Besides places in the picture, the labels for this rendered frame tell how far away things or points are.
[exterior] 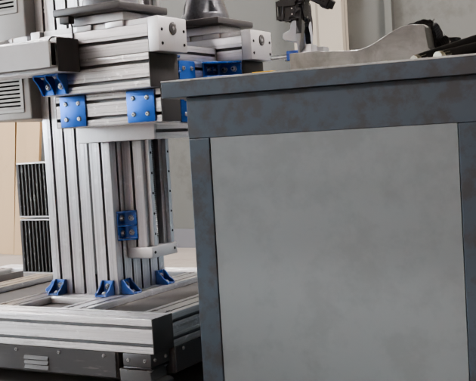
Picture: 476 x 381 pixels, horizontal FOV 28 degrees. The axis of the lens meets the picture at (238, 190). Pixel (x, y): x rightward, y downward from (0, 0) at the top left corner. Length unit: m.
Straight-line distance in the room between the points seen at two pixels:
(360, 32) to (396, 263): 3.61
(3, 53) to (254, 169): 0.90
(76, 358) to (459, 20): 3.30
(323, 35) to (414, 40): 2.94
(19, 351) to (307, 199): 1.07
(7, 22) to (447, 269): 1.64
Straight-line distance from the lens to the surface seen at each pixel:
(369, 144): 1.92
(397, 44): 2.53
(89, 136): 2.76
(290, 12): 2.68
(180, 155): 6.00
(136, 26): 2.51
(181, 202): 6.01
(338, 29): 5.40
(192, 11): 3.00
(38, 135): 6.22
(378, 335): 1.96
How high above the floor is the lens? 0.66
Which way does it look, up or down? 3 degrees down
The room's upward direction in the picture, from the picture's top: 3 degrees counter-clockwise
